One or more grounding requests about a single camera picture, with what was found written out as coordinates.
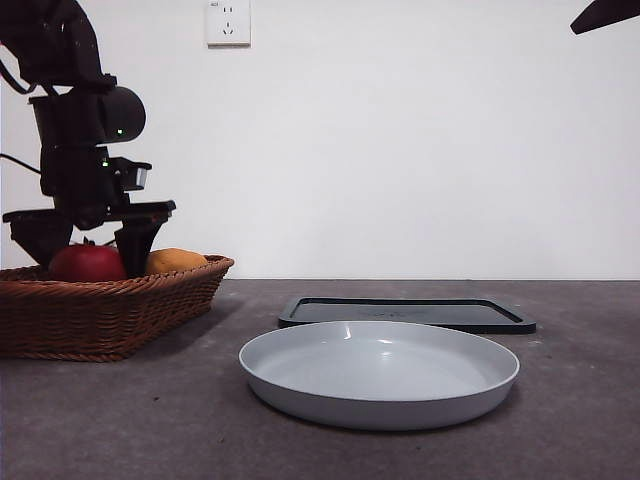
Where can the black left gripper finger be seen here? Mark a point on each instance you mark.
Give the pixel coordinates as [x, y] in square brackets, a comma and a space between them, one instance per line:
[40, 240]
[137, 245]

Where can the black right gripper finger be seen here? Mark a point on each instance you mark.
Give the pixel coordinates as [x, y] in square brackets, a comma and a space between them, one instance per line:
[607, 14]

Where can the red tomato with green stem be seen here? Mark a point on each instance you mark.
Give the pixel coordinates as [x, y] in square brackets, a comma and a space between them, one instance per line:
[87, 264]

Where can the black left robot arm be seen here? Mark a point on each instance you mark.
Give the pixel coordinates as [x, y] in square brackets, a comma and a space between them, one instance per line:
[65, 60]

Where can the orange-brown potato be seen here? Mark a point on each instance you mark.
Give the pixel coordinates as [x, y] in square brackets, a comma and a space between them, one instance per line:
[175, 261]

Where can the brown wicker basket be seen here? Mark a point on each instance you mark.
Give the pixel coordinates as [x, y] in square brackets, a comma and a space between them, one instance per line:
[100, 320]

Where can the pale grey round plate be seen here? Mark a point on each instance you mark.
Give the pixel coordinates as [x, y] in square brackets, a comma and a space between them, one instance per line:
[377, 370]

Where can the dark rectangular tray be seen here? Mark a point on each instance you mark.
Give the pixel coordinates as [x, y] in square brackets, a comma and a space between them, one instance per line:
[450, 312]

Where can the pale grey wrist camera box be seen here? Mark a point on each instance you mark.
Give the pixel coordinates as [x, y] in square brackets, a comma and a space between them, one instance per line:
[132, 172]

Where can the white wall socket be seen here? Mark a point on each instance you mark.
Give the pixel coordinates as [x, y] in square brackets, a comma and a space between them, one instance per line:
[229, 30]

